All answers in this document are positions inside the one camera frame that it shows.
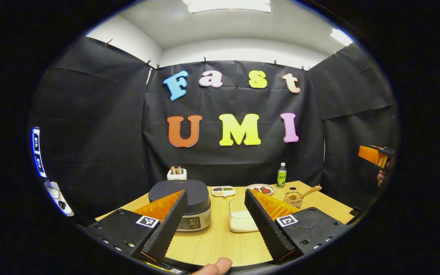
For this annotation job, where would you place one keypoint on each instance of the white rice container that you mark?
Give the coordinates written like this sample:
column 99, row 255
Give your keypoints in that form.
column 239, row 217

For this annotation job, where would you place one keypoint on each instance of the black backdrop cloth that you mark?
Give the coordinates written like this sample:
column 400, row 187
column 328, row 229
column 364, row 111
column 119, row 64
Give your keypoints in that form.
column 128, row 133

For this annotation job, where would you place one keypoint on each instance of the white compartment dish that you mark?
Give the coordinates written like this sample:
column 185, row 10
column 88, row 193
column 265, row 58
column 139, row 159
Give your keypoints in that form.
column 224, row 190

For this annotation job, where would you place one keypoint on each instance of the black table clamp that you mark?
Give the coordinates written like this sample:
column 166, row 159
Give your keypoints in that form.
column 355, row 212

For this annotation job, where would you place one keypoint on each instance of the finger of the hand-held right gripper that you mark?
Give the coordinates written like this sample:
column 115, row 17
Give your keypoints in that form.
column 369, row 154

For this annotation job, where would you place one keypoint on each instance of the long ceiling light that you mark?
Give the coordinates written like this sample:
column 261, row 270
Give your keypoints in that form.
column 227, row 5

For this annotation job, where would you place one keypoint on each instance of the black silver rice cooker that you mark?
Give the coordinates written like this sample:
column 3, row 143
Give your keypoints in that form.
column 197, row 196

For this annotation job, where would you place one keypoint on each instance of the computer monitor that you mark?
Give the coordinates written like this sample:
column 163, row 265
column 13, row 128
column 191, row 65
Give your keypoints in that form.
column 36, row 149

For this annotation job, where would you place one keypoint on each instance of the green drink bottle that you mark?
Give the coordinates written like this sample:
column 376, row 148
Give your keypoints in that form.
column 281, row 177

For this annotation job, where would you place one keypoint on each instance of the white toaster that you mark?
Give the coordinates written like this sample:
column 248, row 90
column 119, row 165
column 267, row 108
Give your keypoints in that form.
column 177, row 175

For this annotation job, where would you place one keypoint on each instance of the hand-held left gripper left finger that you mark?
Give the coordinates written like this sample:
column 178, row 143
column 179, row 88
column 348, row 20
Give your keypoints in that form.
column 166, row 229

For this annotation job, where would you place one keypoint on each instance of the black computer mouse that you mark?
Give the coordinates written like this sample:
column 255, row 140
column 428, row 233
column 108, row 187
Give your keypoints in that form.
column 62, row 205

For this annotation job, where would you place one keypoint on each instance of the wooden spoon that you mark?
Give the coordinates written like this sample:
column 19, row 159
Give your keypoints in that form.
column 311, row 190

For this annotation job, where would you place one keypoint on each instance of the small ceiling light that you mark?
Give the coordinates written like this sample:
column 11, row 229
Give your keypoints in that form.
column 341, row 36

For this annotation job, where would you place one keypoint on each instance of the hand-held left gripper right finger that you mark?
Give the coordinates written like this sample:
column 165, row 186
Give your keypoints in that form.
column 267, row 229

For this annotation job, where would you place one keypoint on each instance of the white plate with meat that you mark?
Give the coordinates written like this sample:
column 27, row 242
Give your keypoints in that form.
column 260, row 189

